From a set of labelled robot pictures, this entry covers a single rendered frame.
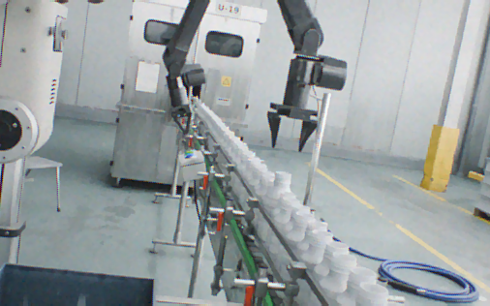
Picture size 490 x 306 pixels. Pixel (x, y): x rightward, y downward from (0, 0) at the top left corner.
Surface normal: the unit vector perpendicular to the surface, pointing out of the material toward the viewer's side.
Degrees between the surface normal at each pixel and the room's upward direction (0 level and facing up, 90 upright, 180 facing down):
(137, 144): 90
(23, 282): 90
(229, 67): 90
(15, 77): 101
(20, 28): 90
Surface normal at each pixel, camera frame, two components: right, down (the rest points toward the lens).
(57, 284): 0.15, 0.16
